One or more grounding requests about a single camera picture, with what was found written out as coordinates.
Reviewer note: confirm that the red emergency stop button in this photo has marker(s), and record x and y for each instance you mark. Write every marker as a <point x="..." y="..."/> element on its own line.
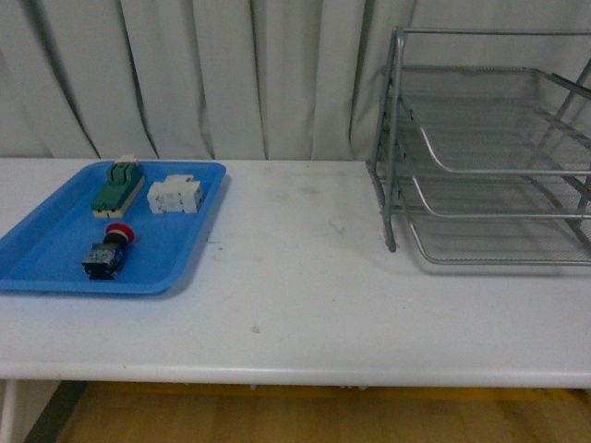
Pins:
<point x="106" y="259"/>

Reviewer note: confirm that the silver mesh three-tier rack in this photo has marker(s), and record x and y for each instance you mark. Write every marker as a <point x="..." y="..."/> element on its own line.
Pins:
<point x="489" y="165"/>

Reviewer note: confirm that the white circuit breaker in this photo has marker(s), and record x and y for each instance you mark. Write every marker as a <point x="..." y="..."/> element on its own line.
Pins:
<point x="176" y="193"/>

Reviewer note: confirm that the blue plastic tray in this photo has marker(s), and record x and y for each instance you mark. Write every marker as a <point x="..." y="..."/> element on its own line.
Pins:
<point x="44" y="252"/>

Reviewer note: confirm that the white curtain backdrop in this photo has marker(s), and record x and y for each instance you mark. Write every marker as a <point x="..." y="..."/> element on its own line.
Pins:
<point x="254" y="80"/>

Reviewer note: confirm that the white table leg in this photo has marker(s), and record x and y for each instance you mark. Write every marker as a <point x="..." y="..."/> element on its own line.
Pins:
<point x="11" y="412"/>

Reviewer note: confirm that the green knife switch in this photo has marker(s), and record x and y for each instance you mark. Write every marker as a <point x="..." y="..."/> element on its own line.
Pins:
<point x="124" y="180"/>

